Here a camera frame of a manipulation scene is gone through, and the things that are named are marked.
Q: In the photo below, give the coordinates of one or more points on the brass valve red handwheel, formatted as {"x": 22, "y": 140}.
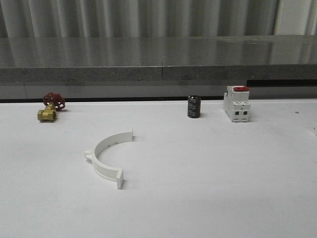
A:
{"x": 54, "y": 102}

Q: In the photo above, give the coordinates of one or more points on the white half pipe clamp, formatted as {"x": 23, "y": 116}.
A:
{"x": 103, "y": 170}

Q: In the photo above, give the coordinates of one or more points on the grey stone counter ledge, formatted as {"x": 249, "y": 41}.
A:
{"x": 215, "y": 60}

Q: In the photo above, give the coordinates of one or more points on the white circuit breaker red switch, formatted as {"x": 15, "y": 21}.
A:
{"x": 236, "y": 103}

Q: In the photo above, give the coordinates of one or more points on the black cylindrical capacitor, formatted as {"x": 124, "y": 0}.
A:
{"x": 194, "y": 106}

